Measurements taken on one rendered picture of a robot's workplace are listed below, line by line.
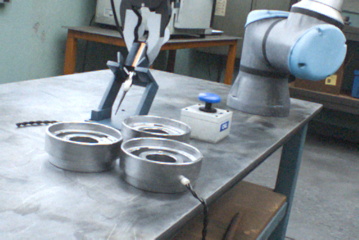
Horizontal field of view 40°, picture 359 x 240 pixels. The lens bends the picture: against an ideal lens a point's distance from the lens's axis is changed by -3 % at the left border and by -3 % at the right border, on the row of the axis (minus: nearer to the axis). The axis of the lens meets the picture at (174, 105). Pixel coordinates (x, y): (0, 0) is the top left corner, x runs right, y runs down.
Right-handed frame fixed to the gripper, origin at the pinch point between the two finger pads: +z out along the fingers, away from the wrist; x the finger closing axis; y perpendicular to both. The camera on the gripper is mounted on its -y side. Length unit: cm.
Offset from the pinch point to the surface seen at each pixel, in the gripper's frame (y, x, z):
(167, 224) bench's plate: -35.6, -23.7, 9.7
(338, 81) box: 327, -4, 59
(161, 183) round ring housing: -28.7, -19.5, 8.8
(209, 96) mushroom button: 0.3, -13.9, 4.9
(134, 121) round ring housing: -11.8, -6.3, 8.2
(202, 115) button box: -2.0, -13.9, 7.7
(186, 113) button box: -2.0, -10.9, 8.1
